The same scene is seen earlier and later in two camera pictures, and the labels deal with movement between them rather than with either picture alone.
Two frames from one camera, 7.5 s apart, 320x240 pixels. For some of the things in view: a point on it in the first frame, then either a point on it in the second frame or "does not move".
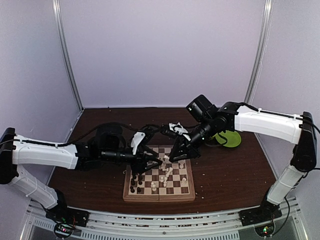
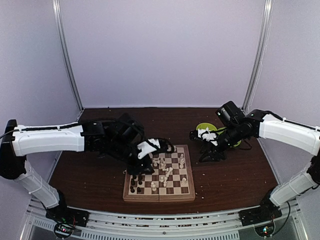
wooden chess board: (169, 181) does not move
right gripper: (182, 143) to (214, 152)
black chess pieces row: (133, 183) does not move
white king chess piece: (184, 183) does not move
